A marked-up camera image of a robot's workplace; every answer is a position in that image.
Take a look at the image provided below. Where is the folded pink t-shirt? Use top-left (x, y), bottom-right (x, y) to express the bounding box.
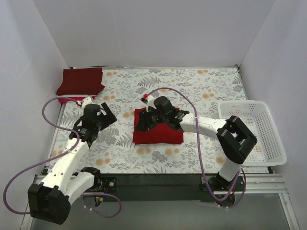
top-left (58, 94), bottom-right (96, 103)

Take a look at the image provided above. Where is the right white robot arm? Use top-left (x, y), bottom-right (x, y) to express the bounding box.
top-left (136, 95), bottom-right (258, 191)

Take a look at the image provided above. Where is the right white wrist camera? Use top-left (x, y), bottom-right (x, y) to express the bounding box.
top-left (141, 94), bottom-right (156, 112)

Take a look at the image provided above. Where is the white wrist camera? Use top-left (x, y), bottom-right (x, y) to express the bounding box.
top-left (141, 94), bottom-right (156, 112)
top-left (80, 97), bottom-right (93, 109)

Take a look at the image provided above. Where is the white plastic basket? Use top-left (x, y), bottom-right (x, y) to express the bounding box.
top-left (218, 100), bottom-right (287, 167)

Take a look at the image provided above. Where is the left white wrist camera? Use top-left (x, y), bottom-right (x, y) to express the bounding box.
top-left (80, 97), bottom-right (93, 109)

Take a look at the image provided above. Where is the aluminium frame rail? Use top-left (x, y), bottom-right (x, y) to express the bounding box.
top-left (30, 173), bottom-right (288, 196)

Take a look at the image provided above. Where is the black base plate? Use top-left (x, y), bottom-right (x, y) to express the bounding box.
top-left (94, 174), bottom-right (214, 202)

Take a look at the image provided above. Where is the floral table mat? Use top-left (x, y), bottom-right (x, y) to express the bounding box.
top-left (47, 67), bottom-right (249, 174)

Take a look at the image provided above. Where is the folded dark red t-shirt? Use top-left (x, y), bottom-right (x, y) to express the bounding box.
top-left (56, 68), bottom-right (104, 96)

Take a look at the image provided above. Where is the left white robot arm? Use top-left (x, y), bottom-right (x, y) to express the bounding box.
top-left (28, 102), bottom-right (117, 224)

